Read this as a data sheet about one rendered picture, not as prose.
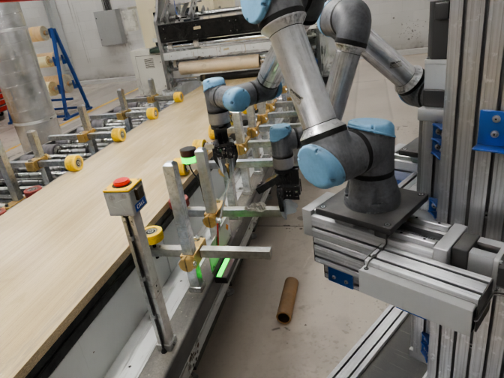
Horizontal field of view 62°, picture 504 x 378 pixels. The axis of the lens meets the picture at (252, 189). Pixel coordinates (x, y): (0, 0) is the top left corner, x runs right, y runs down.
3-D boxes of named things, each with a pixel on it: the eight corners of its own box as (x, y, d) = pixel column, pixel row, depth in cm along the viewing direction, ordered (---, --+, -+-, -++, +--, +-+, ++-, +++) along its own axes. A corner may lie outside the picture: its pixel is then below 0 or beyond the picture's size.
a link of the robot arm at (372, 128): (405, 166, 110) (406, 115, 104) (370, 182, 103) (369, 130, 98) (369, 156, 119) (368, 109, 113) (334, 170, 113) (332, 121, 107)
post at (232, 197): (242, 230, 193) (226, 130, 173) (240, 235, 190) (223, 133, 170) (235, 230, 194) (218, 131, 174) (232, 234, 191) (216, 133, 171)
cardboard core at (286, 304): (298, 277, 245) (290, 312, 218) (298, 288, 248) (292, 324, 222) (284, 276, 247) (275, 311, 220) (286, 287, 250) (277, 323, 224)
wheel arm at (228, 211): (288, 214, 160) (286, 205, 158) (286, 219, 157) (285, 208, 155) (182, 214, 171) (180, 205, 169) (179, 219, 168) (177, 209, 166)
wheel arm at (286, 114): (310, 114, 243) (309, 108, 242) (309, 116, 240) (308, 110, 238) (227, 119, 256) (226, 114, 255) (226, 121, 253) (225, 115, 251)
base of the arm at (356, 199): (410, 195, 115) (412, 162, 111) (383, 219, 106) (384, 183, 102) (361, 184, 125) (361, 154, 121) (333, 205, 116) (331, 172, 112)
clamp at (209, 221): (226, 211, 169) (224, 199, 167) (216, 228, 157) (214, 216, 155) (213, 211, 171) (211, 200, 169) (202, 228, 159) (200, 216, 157)
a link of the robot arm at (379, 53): (434, 118, 149) (323, 23, 127) (409, 109, 162) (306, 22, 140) (457, 89, 146) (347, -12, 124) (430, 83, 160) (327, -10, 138)
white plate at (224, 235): (232, 235, 175) (228, 214, 171) (213, 273, 152) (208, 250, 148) (230, 235, 175) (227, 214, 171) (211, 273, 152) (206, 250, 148)
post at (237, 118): (253, 201, 214) (241, 109, 194) (252, 204, 211) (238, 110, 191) (247, 201, 215) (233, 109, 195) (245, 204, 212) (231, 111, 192)
